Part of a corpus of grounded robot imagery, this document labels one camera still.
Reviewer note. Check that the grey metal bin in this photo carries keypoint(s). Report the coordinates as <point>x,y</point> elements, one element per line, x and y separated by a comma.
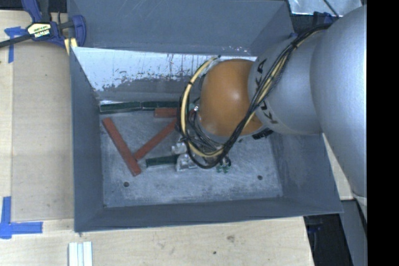
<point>174,25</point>

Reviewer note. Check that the dark green flat block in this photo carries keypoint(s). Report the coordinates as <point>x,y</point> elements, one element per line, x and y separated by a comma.
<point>120,107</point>
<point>161,161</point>

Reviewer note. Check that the black cylinder on white bracket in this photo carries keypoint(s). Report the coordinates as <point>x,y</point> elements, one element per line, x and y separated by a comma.
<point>262,134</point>

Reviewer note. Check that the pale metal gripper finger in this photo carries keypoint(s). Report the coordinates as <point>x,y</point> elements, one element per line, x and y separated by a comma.
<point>186,163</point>
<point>179,148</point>

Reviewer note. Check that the pale wood board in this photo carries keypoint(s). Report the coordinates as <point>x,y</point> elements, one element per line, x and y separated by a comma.
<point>40,134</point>

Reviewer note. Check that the red-brown flat block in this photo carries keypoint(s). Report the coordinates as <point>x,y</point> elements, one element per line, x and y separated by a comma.
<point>121,146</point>
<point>166,112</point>
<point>156,140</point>

